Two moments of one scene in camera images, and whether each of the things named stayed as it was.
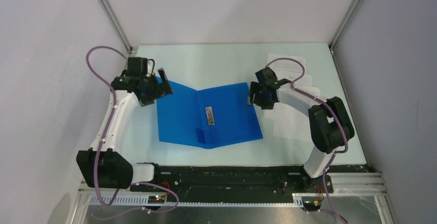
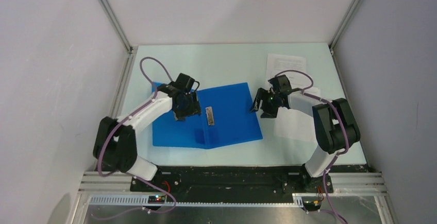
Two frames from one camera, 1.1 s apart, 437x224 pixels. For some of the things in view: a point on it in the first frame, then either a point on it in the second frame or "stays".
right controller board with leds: [311, 203] stays
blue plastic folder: [207, 118] stays
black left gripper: [147, 100] → [194, 108]
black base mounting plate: [233, 183] stays
